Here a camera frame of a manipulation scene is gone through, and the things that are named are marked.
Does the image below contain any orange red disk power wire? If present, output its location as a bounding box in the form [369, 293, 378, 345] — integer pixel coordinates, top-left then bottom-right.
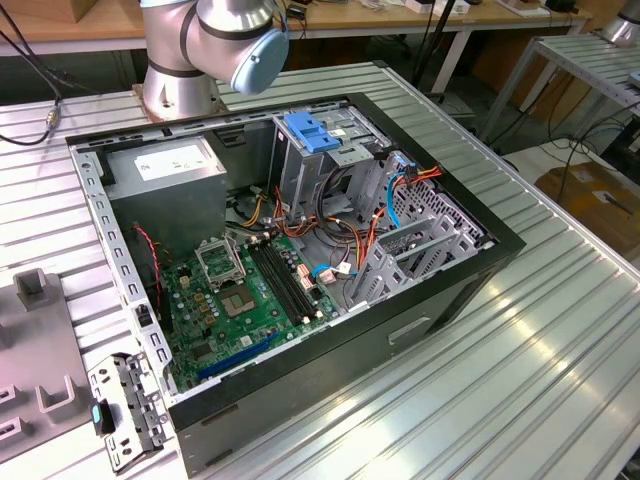
[357, 167, 446, 274]

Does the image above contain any metal disk bay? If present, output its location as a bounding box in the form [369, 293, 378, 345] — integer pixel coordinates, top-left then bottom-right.
[344, 149, 496, 311]

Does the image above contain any black RAM slot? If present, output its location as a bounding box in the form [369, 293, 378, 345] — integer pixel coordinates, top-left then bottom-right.
[262, 233, 326, 321]
[248, 238, 312, 325]

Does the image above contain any metal optical drive cage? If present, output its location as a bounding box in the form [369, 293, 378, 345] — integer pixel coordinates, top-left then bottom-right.
[269, 107, 391, 221]

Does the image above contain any metal locking lever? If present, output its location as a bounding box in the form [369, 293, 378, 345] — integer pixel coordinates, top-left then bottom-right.
[225, 232, 248, 282]

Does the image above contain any CPU socket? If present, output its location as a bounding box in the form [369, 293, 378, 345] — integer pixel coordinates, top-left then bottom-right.
[217, 287, 259, 319]

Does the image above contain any blue drive cage latch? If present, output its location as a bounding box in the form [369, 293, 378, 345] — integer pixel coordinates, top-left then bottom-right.
[282, 112, 341, 155]

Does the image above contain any green motherboard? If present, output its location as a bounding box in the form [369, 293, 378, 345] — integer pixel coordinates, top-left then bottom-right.
[162, 234, 341, 394]

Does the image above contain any metal socket cover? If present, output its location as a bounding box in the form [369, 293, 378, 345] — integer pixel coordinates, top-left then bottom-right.
[193, 238, 247, 292]

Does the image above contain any black open PC case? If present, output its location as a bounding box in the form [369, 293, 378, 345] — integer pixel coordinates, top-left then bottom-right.
[64, 92, 527, 479]

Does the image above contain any blue expansion slot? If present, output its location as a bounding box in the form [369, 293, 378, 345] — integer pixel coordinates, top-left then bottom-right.
[197, 332, 281, 381]

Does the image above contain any grey power supply unit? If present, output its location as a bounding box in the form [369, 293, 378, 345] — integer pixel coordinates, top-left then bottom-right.
[102, 134, 229, 256]

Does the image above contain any wooden desk with white legs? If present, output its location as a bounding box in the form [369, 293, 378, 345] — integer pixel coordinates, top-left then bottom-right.
[0, 0, 594, 96]

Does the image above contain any black tripod stand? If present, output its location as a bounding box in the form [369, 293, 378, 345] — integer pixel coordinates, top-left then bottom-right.
[412, 0, 459, 96]

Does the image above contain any white box on desk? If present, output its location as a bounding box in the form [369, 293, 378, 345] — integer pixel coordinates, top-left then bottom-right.
[403, 0, 469, 16]

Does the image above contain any large cardboard box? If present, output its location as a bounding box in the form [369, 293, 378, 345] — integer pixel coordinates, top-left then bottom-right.
[535, 162, 640, 261]

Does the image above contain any black teal card latch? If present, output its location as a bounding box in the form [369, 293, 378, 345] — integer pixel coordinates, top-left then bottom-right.
[91, 398, 120, 436]

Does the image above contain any small cardboard box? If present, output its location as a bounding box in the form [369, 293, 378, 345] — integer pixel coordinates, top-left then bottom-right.
[69, 0, 101, 24]

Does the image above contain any red orange wire bundle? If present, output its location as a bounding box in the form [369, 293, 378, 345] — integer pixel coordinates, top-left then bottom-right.
[272, 184, 361, 246]

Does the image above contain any short blue data wire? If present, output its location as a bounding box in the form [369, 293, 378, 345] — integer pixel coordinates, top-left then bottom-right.
[309, 262, 364, 286]

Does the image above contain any long blue data wire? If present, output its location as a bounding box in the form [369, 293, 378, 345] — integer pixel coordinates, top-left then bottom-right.
[386, 153, 417, 231]

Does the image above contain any black cable with metal connector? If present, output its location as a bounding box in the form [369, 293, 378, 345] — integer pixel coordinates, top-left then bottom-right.
[0, 0, 101, 147]

